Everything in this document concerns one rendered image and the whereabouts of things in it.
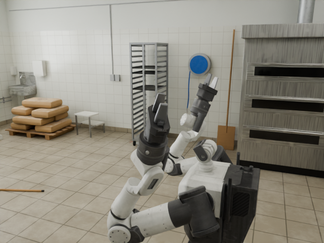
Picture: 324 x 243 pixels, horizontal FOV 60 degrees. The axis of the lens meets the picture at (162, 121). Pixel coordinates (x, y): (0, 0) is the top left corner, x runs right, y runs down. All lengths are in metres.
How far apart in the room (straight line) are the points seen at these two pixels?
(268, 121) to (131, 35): 3.05
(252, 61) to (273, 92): 0.50
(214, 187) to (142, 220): 0.29
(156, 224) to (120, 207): 0.14
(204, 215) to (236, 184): 0.20
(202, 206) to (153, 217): 0.17
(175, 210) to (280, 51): 3.32
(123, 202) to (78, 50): 5.53
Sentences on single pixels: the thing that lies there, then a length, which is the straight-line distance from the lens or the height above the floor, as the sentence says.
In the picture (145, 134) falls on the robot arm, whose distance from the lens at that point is 0.82.
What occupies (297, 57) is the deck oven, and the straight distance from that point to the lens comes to 4.06.
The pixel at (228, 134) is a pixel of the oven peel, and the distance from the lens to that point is 5.04.
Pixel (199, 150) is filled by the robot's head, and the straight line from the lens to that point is 1.09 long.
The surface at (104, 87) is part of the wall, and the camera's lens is 6.06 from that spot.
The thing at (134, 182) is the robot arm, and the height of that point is 1.28.
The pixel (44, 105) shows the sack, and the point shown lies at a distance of 6.06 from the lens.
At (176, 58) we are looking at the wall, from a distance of 5.33.
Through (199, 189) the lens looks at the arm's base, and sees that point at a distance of 0.97.
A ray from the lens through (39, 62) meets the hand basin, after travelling 6.89.
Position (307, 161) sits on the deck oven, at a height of 0.23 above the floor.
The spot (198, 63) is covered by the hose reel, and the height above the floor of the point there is 1.47.
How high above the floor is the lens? 1.72
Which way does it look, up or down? 14 degrees down
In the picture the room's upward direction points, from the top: straight up
